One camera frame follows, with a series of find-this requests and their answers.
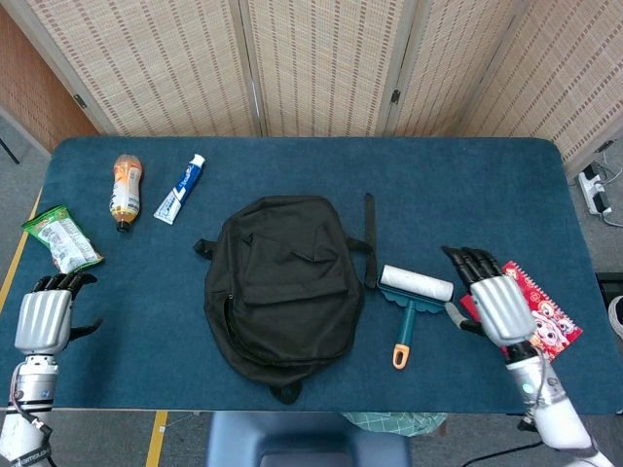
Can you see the white power strip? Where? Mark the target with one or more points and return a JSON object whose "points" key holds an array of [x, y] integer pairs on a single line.
{"points": [[594, 192]]}

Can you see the black box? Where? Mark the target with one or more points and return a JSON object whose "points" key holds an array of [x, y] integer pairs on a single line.
{"points": [[608, 284]]}

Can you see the black fabric backpack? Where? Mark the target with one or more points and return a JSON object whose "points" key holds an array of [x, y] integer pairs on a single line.
{"points": [[287, 292]]}

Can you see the blue white toothpaste tube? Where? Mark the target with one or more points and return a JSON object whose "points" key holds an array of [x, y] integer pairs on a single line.
{"points": [[177, 192]]}

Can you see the green snack bag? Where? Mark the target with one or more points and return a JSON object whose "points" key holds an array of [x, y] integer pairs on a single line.
{"points": [[63, 240]]}

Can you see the red spiral calendar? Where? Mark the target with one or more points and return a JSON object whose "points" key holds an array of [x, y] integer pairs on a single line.
{"points": [[550, 311]]}

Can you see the orange drink bottle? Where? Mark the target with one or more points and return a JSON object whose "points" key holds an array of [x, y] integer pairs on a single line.
{"points": [[127, 194]]}

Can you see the blue chair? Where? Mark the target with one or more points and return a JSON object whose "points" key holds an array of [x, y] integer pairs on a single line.
{"points": [[302, 438]]}

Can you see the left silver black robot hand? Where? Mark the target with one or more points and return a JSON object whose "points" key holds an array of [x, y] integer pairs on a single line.
{"points": [[44, 321]]}

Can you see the woven folding screen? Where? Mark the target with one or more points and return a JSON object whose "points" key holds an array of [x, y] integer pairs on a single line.
{"points": [[321, 63]]}

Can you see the teal lint roller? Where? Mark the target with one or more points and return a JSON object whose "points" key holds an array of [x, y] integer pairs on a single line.
{"points": [[418, 286]]}

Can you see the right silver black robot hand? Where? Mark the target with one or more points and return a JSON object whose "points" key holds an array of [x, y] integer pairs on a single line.
{"points": [[501, 309]]}

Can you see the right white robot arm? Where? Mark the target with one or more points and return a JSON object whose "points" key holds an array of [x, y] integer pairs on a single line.
{"points": [[550, 408]]}

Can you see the green checkered cloth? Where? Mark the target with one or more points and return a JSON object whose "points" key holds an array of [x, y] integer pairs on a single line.
{"points": [[389, 422]]}

